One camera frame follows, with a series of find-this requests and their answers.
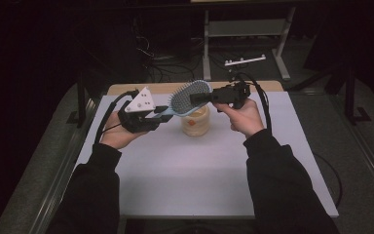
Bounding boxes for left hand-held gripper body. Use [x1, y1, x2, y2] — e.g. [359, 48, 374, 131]
[118, 86, 164, 134]

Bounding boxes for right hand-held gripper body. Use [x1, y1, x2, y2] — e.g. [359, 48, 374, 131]
[212, 54, 267, 110]

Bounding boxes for light blue hairbrush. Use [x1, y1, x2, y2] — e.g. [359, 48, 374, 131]
[157, 79, 213, 118]

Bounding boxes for cream ribbed cup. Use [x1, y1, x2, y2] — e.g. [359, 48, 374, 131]
[180, 105, 211, 137]

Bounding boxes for person's left hand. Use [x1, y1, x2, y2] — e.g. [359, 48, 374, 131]
[99, 111, 148, 150]

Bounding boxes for person's right hand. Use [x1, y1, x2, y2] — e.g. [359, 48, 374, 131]
[213, 97, 266, 139]

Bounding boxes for wooden table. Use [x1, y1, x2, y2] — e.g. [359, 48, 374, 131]
[106, 80, 284, 97]

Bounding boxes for white table mat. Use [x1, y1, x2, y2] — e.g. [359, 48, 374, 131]
[74, 91, 340, 218]

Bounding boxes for black stand leg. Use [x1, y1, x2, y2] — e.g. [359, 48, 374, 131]
[65, 69, 90, 129]
[343, 62, 373, 125]

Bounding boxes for grey metal stand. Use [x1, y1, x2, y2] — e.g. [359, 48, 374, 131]
[202, 6, 297, 82]

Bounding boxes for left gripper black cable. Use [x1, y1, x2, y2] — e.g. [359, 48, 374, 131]
[93, 89, 140, 145]

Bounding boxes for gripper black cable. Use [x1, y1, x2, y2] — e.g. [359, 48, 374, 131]
[93, 89, 140, 145]
[235, 71, 344, 209]

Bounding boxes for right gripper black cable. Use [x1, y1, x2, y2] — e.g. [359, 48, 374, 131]
[235, 71, 344, 209]

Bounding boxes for black floor cables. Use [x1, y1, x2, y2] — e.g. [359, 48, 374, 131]
[132, 33, 251, 83]

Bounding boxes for metal floor rail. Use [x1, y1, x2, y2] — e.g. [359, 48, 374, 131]
[28, 97, 99, 234]
[330, 94, 374, 209]

